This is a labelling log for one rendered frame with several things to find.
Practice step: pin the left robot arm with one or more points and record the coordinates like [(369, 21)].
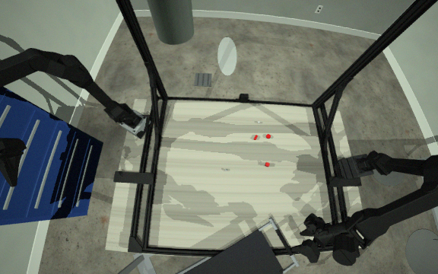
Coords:
[(372, 223)]

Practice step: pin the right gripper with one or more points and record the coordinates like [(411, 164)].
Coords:
[(10, 155)]

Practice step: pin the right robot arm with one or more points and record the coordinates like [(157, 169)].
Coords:
[(66, 67)]

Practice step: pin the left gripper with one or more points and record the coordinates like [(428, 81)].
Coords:
[(309, 248)]

